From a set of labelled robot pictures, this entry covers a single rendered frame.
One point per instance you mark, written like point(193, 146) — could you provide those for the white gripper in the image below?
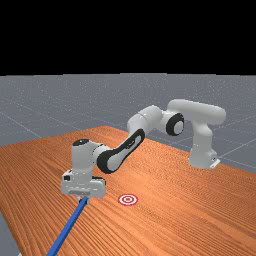
point(83, 186)

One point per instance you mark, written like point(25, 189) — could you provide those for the long blue stick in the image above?
point(68, 227)

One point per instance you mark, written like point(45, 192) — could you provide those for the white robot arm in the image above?
point(200, 115)

